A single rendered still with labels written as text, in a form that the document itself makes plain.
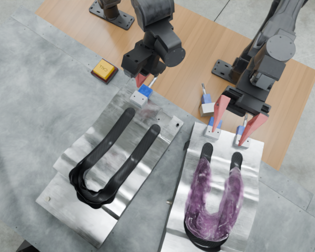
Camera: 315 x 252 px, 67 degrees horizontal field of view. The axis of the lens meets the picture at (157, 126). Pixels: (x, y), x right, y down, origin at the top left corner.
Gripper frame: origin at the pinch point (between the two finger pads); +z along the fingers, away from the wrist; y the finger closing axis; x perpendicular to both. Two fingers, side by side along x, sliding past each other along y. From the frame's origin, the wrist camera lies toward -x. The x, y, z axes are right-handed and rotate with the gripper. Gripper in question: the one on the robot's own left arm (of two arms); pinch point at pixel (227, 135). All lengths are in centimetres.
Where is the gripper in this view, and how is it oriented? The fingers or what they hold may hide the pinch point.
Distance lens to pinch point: 54.1
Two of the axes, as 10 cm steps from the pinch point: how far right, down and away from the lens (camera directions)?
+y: 8.8, 4.7, -1.0
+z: -4.8, 8.5, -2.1
